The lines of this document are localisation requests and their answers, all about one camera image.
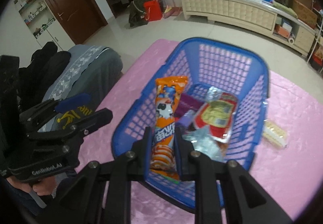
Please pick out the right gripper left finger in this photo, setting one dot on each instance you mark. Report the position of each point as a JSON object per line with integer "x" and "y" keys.
{"x": 101, "y": 193}

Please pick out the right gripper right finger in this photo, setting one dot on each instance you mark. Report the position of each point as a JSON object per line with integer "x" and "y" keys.
{"x": 224, "y": 190}

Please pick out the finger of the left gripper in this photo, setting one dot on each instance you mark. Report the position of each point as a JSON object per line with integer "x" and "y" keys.
{"x": 35, "y": 117}
{"x": 83, "y": 127}

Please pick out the orange cartoon snack bar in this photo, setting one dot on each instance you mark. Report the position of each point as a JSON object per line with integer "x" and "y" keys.
{"x": 169, "y": 90}

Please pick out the teal clear snack bag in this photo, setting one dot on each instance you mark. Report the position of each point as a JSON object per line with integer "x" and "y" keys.
{"x": 201, "y": 139}

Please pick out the purple snack packet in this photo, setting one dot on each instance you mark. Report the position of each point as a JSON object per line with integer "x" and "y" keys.
{"x": 186, "y": 103}

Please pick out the large red yellow snack bag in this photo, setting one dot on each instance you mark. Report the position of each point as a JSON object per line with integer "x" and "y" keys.
{"x": 218, "y": 114}

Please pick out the blue silver snack roll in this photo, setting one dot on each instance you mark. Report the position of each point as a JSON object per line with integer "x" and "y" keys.
{"x": 186, "y": 120}

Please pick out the person's left hand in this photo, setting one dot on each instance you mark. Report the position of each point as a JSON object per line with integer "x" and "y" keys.
{"x": 45, "y": 187}

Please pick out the pink quilted table cover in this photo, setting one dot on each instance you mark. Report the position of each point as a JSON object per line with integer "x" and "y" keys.
{"x": 291, "y": 175}

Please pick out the cracker pack clear wrap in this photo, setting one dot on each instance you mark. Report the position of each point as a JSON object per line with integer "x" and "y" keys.
{"x": 274, "y": 134}

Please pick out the dark bag on floor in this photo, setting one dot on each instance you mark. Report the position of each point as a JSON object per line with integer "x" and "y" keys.
{"x": 137, "y": 13}

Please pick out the red bag on floor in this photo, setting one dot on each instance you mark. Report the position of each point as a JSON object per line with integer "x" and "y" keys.
{"x": 152, "y": 10}

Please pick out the dark brown wooden door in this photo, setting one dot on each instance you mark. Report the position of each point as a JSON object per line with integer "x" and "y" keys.
{"x": 79, "y": 18}

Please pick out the cream tv cabinet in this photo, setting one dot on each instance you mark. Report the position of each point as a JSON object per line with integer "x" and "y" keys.
{"x": 257, "y": 16}

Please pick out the cardboard box on cabinet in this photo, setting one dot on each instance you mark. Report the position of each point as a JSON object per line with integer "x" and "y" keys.
{"x": 304, "y": 14}

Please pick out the green folded cloth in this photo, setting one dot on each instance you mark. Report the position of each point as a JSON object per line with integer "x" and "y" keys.
{"x": 285, "y": 9}

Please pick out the white metal shelf rack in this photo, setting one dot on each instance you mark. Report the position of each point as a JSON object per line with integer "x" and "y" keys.
{"x": 315, "y": 55}

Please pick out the white wall shelf unit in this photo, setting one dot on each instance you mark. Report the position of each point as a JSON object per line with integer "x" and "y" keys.
{"x": 35, "y": 14}

